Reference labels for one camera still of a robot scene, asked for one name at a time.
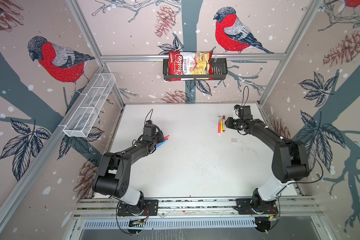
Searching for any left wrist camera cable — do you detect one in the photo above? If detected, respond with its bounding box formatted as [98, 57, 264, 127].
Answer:
[143, 108, 154, 124]

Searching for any white perforated cable duct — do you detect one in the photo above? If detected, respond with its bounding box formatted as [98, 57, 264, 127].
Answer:
[83, 217, 257, 230]

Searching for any blue highlighter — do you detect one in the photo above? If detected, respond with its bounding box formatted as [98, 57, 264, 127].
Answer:
[156, 139, 168, 148]

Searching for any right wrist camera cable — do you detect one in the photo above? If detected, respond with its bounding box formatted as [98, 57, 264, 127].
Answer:
[241, 85, 250, 107]

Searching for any white red whiteboard marker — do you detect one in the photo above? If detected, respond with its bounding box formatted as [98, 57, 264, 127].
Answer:
[221, 116, 226, 132]

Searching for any red cassava chips bag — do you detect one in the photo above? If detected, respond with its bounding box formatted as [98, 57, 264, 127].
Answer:
[168, 51, 213, 82]

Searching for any white wire mesh shelf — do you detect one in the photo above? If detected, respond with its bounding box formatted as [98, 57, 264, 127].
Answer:
[63, 73, 116, 138]

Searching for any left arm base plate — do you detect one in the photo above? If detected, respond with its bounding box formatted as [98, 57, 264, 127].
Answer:
[117, 200, 159, 217]

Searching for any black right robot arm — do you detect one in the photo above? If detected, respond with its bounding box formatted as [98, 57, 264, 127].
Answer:
[225, 105, 311, 213]

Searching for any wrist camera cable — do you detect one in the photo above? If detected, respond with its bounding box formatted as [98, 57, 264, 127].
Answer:
[241, 85, 250, 107]
[143, 108, 154, 124]

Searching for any black wall basket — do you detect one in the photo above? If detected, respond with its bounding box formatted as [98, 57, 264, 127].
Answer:
[163, 58, 228, 82]

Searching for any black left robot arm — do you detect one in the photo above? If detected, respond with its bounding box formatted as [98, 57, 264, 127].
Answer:
[92, 120, 165, 212]

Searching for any aluminium mounting rail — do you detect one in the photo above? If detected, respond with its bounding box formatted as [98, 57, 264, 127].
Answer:
[73, 196, 323, 219]

